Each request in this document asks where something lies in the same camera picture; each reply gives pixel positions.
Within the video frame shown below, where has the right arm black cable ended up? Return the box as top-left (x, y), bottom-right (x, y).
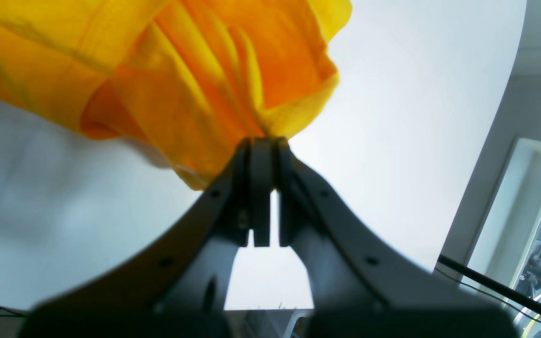
top-left (435, 254), bottom-right (541, 335)

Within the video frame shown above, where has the yellow Smile T-shirt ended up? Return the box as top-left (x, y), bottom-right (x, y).
top-left (0, 0), bottom-right (353, 190)

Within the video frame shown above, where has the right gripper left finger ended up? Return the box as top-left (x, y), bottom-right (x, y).
top-left (19, 138), bottom-right (271, 338)

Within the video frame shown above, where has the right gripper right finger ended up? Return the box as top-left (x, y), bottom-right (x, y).
top-left (275, 139), bottom-right (518, 338)

